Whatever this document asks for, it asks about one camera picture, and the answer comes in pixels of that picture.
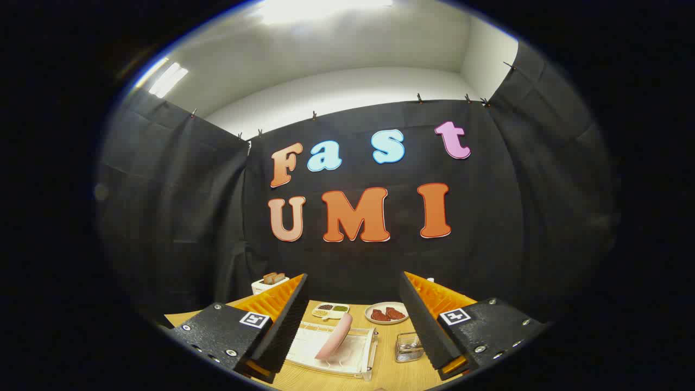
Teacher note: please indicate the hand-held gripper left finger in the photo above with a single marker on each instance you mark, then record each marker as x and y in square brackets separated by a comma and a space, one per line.
[285, 326]

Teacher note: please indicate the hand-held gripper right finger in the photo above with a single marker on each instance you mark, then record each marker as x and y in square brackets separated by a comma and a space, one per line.
[422, 326]

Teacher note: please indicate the pink plate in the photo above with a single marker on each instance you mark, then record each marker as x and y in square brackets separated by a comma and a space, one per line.
[335, 339]

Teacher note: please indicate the white plate with meat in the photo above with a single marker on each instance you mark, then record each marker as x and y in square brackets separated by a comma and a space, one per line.
[374, 320]

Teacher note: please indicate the white divided condiment dish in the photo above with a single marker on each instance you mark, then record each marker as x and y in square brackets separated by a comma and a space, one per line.
[331, 310]

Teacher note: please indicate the red meat piece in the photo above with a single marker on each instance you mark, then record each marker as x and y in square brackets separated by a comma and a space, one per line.
[379, 315]
[396, 313]

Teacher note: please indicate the white toaster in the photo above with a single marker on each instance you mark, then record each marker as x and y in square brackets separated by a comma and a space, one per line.
[260, 288]

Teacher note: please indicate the toast slices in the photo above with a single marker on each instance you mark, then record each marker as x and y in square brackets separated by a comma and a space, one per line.
[273, 278]

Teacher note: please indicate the black backdrop cloth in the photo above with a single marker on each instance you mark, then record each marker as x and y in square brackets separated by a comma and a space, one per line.
[488, 217]

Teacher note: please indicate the ceiling light panel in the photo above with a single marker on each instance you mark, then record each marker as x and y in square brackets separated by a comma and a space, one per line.
[168, 80]

